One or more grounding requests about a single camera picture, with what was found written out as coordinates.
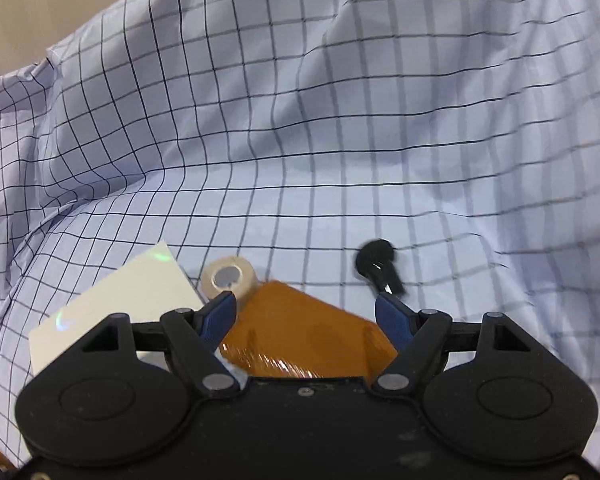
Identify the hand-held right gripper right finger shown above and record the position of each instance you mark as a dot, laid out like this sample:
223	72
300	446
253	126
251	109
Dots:
392	320

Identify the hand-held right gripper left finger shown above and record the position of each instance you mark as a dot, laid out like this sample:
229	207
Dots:
220	315

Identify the brown leather wallet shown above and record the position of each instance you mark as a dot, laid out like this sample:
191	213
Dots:
305	330

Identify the beige tape roll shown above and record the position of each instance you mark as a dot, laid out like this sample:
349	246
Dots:
247	285

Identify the black stopper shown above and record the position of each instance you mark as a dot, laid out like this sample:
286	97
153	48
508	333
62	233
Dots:
375	260

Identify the white phone box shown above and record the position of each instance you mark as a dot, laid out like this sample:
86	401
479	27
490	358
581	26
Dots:
115	300

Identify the white black checked sheet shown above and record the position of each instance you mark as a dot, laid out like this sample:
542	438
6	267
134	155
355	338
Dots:
330	110

